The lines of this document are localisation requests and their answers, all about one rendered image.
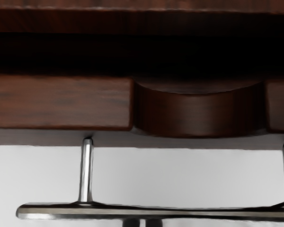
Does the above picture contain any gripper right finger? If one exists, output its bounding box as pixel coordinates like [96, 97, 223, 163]
[145, 218, 163, 227]

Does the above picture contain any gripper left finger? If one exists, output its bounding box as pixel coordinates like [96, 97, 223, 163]
[122, 218, 141, 227]

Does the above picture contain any dark brown wooden cabinet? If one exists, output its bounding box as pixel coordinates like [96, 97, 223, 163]
[0, 0, 284, 35]

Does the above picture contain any brown drawer with silver handle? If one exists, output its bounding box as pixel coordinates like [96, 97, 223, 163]
[0, 33, 284, 223]

